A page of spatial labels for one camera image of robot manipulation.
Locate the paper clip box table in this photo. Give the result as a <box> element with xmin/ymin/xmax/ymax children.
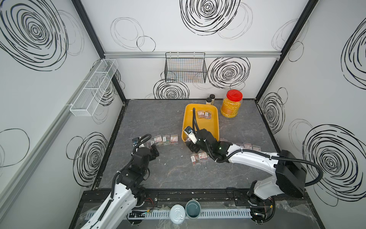
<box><xmin>170</xmin><ymin>135</ymin><xmax>179</xmax><ymax>145</ymax></box>

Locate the yellow plastic tray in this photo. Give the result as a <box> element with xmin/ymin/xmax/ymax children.
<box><xmin>181</xmin><ymin>104</ymin><xmax>220</xmax><ymax>142</ymax></box>

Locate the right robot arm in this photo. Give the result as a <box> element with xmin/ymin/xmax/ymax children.
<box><xmin>184</xmin><ymin>127</ymin><xmax>307</xmax><ymax>200</ymax></box>

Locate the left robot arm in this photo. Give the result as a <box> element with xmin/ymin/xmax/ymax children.
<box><xmin>82</xmin><ymin>144</ymin><xmax>159</xmax><ymax>229</ymax></box>

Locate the paper clip box in tray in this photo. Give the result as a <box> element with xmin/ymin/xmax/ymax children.
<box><xmin>197</xmin><ymin>111</ymin><xmax>205</xmax><ymax>118</ymax></box>

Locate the red lid corn jar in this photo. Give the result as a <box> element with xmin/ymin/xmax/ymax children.
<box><xmin>220</xmin><ymin>89</ymin><xmax>243</xmax><ymax>118</ymax></box>

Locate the teal cup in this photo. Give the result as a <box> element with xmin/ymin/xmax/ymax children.
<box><xmin>185</xmin><ymin>200</ymin><xmax>202</xmax><ymax>219</ymax></box>

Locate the black corrugated cable right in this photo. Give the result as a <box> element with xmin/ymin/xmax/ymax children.
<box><xmin>192</xmin><ymin>107</ymin><xmax>324</xmax><ymax>187</ymax></box>

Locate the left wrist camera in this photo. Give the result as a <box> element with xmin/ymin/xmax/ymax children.
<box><xmin>132</xmin><ymin>137</ymin><xmax>140</xmax><ymax>147</ymax></box>

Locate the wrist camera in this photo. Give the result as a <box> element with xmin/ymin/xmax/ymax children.
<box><xmin>132</xmin><ymin>137</ymin><xmax>140</xmax><ymax>147</ymax></box>
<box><xmin>184</xmin><ymin>126</ymin><xmax>197</xmax><ymax>144</ymax></box>

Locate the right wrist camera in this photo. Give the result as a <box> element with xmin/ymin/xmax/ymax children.
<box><xmin>184</xmin><ymin>126</ymin><xmax>197</xmax><ymax>144</ymax></box>

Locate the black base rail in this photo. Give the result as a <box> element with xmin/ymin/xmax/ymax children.
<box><xmin>79</xmin><ymin>188</ymin><xmax>309</xmax><ymax>207</ymax></box>

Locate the white slotted cable duct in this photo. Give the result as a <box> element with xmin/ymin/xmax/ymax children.
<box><xmin>85</xmin><ymin>208</ymin><xmax>253</xmax><ymax>221</ymax></box>

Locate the white mesh wall shelf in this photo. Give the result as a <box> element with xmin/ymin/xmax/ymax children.
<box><xmin>70</xmin><ymin>59</ymin><xmax>118</xmax><ymax>117</ymax></box>

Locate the black wire basket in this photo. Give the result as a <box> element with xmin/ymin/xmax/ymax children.
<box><xmin>164</xmin><ymin>52</ymin><xmax>207</xmax><ymax>84</ymax></box>

